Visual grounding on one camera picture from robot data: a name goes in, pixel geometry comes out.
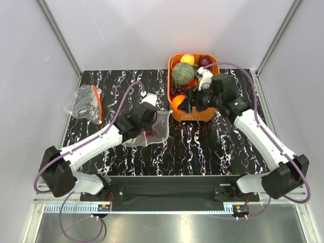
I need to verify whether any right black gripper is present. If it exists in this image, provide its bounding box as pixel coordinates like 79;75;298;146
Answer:
178;84;222;114

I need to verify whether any orange bell pepper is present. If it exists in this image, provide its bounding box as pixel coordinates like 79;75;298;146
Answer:
171;95;185;111

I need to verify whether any green netted melon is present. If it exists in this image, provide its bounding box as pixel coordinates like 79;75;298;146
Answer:
172;62;195;86

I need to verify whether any polka dot zip bag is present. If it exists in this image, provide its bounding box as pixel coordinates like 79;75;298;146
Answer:
123;110;172;147

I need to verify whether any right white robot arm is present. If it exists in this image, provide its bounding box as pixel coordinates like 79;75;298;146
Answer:
173;74;309;201

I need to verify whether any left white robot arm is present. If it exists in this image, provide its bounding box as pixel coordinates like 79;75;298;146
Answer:
39;102;157;200

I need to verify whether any crumpled orange zip bag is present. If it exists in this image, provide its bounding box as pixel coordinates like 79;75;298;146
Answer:
64;85;103;125

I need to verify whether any purple grape bunch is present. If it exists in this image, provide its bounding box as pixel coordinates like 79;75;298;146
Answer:
170;85;187;99

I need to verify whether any orange plastic basket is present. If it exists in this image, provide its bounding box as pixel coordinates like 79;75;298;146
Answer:
167;53;217;122

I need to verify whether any yellow red peach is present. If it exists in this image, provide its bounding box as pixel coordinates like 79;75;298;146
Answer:
180;54;195;65

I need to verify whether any dark red apple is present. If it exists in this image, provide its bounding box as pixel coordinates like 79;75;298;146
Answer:
198;55;212;67

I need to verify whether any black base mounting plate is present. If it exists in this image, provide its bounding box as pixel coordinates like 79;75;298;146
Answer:
80;176;260;213

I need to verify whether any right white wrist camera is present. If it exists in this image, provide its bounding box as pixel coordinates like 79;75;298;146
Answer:
196;67;213;91

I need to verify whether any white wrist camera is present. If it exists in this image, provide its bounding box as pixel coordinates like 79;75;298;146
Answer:
196;67;213;91
140;93;157;107

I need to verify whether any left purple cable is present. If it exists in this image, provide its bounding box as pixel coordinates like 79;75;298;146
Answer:
34;80;147;193

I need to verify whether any purple cable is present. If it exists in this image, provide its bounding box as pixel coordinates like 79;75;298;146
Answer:
34;80;147;193
202;62;312;204

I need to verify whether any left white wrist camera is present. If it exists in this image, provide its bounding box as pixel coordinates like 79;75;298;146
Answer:
140;93;157;107

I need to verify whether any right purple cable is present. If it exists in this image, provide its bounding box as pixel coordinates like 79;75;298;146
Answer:
202;62;312;204

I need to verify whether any white slotted cable duct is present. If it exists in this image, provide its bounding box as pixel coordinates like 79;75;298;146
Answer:
44;204;111;214

